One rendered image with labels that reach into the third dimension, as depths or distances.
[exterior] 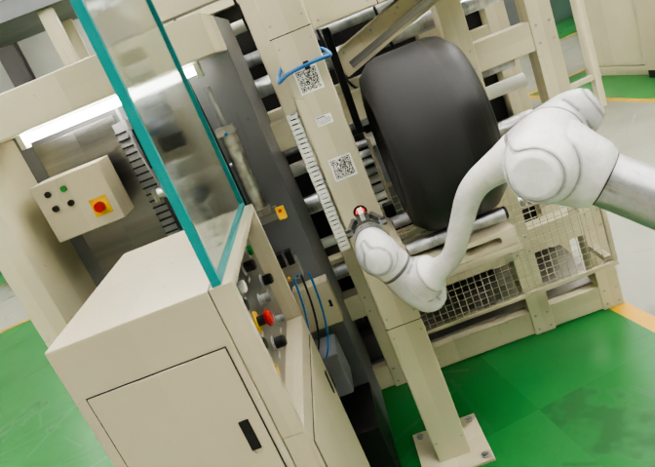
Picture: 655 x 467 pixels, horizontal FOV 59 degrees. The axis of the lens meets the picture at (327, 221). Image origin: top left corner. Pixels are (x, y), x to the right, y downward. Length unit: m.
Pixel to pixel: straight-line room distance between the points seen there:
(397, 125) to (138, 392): 0.96
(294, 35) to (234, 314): 0.93
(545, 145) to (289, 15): 0.99
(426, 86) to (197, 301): 0.91
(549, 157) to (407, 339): 1.20
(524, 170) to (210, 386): 0.73
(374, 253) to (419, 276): 0.14
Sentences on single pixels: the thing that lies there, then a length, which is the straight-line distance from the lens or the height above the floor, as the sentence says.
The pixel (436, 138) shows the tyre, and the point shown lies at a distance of 1.64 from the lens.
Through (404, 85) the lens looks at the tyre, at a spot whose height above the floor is 1.40.
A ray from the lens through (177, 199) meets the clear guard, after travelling 1.08.
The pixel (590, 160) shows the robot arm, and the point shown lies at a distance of 1.07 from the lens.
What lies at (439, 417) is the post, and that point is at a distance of 2.29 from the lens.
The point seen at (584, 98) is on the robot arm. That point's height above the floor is 1.33.
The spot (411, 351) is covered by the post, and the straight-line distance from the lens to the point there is 2.11.
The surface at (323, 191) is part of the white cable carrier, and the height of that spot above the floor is 1.17.
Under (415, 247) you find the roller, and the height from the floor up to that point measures 0.91.
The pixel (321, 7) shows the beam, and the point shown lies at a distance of 2.05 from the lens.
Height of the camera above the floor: 1.63
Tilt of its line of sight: 17 degrees down
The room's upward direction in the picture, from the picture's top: 22 degrees counter-clockwise
